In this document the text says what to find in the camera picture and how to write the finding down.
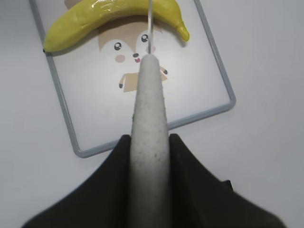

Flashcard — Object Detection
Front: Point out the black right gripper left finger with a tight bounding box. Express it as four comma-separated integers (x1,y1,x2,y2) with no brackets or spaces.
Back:
24,135,131,228

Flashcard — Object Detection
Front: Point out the white handled knife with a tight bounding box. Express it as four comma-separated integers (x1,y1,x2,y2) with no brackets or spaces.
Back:
128,1,171,228

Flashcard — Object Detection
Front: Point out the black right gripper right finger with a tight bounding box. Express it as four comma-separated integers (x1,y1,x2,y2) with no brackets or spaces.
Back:
169,134,285,228

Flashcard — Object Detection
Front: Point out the yellow plastic banana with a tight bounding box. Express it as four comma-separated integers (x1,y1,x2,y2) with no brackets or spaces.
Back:
43,0,190,53

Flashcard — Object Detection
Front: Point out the white deer cutting board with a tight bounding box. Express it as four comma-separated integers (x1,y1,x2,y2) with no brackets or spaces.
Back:
28,0,237,159

